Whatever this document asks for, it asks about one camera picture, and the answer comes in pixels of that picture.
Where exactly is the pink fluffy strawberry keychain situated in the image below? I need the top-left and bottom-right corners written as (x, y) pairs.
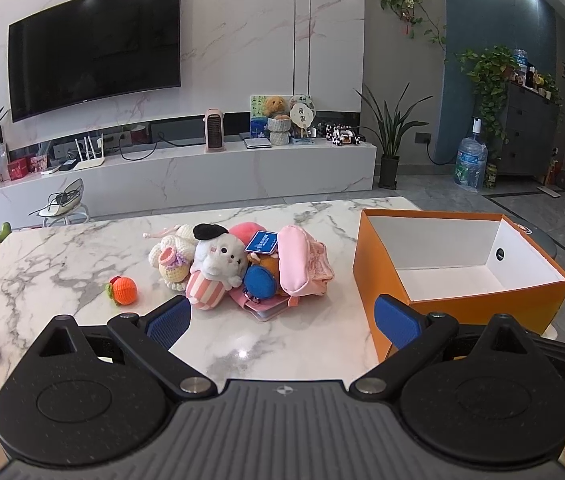
top-left (227, 222), bottom-right (264, 247)

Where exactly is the red gift box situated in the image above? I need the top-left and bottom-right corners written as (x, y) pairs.
top-left (7, 157), bottom-right (31, 181)

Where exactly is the blue water jug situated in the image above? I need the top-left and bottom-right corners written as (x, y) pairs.
top-left (454, 116), bottom-right (488, 190)

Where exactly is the pink snap card wallet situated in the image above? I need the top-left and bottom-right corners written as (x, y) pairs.
top-left (230, 292), bottom-right (299, 322)

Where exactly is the long-leaf potted plant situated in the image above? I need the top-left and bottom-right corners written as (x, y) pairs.
top-left (355, 82), bottom-right (433, 191)

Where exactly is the grey chest of drawers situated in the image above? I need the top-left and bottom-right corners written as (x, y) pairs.
top-left (497, 82), bottom-right (561, 177)

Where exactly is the white plush with black beret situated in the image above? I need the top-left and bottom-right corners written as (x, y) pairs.
top-left (185, 223), bottom-right (246, 311)

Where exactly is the brown plush toy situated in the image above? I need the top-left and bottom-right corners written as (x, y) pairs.
top-left (247, 252), bottom-right (281, 274)

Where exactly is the hanging vine plant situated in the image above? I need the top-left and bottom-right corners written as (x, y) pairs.
top-left (375, 0), bottom-right (448, 52)

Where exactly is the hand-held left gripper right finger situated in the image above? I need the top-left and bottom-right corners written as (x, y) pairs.
top-left (349, 294), bottom-right (538, 399)

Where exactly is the blue label tag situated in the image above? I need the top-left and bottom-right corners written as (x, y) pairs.
top-left (245, 230), bottom-right (279, 254)

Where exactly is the round paper fan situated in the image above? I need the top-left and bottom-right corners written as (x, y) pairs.
top-left (289, 94), bottom-right (316, 139)

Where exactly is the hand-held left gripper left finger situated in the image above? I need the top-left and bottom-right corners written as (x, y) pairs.
top-left (37, 295), bottom-right (217, 402)

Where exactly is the black power cable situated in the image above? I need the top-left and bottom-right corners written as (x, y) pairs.
top-left (120, 131), bottom-right (204, 162)

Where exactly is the black curved television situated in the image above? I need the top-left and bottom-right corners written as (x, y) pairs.
top-left (8, 0), bottom-right (183, 123)

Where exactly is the black and white toy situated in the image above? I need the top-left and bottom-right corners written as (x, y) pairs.
top-left (323, 122), bottom-right (364, 148)

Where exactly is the cream crochet doll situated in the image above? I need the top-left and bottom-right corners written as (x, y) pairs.
top-left (143, 224), bottom-right (198, 292)

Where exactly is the white marble television cabinet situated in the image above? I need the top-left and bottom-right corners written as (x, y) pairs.
top-left (0, 140), bottom-right (378, 239)

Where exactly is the blue round coin purse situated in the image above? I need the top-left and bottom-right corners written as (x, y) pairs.
top-left (244, 265), bottom-right (279, 302)

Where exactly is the white wifi router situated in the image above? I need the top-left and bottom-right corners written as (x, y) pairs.
top-left (71, 136), bottom-right (106, 171)

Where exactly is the orange crochet fruit toy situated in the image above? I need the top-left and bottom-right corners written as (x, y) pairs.
top-left (106, 275), bottom-right (138, 307)

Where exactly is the pink space heater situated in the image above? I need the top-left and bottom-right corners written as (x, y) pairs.
top-left (204, 108), bottom-right (227, 154)

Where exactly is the brown teddy bear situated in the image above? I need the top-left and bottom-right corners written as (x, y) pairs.
top-left (262, 96), bottom-right (288, 120)

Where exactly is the grey knitted pot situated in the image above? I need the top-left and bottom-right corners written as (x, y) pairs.
top-left (267, 116), bottom-right (292, 146)

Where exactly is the pink fabric pouch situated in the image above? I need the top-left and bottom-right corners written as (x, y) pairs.
top-left (276, 225), bottom-right (336, 307)

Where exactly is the white stool with cables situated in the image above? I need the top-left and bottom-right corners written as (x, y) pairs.
top-left (30, 177), bottom-right (91, 228)

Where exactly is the trailing pothos plant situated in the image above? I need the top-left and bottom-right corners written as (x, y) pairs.
top-left (455, 46), bottom-right (519, 157)

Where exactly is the orange cardboard box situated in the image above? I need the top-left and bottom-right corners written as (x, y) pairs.
top-left (353, 209), bottom-right (565, 363)

